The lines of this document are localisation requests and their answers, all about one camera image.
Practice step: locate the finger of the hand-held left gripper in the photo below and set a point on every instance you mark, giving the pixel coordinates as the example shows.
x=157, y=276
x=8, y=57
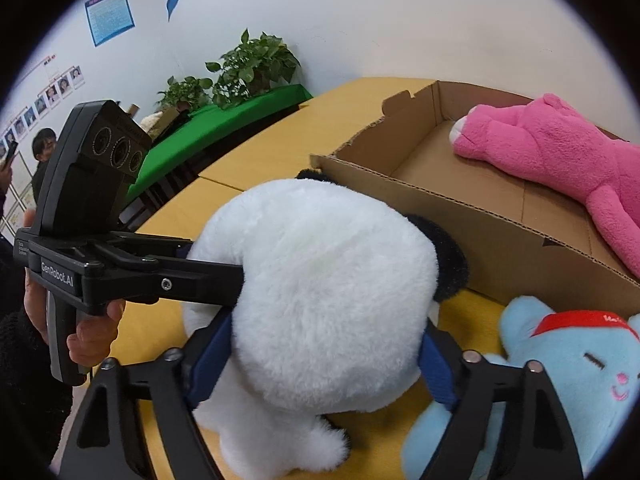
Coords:
x=150, y=247
x=200, y=285

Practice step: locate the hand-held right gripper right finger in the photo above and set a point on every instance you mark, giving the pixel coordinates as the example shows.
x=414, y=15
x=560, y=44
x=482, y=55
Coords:
x=440, y=370

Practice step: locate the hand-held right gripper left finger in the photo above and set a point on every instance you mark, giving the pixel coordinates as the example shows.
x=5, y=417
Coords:
x=210, y=360

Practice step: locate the white panda plush toy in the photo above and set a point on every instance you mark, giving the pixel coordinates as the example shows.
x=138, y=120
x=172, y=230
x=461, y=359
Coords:
x=325, y=285

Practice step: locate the brown cardboard box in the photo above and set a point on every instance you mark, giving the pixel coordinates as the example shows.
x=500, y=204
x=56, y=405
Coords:
x=450, y=200

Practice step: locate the pink plush toy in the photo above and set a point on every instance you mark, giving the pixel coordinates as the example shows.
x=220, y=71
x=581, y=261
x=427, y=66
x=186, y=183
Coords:
x=550, y=145

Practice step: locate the person's left forearm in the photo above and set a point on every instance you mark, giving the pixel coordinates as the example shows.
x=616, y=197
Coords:
x=25, y=385

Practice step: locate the person's left hand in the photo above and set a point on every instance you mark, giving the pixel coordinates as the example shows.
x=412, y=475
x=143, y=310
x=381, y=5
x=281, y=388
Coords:
x=95, y=335

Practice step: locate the row of staff photos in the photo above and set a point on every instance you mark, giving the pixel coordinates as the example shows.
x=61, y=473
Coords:
x=50, y=95

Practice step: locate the small green potted plant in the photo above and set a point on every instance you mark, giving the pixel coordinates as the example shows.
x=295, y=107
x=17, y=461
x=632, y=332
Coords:
x=185, y=92

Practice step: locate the green table cloth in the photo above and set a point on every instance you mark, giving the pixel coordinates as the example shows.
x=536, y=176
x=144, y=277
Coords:
x=225, y=120

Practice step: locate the blue notice poster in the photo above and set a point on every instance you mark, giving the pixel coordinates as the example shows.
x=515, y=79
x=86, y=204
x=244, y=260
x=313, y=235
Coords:
x=110, y=15

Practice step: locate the large green potted plant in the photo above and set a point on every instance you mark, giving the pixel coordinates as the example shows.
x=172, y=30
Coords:
x=255, y=65

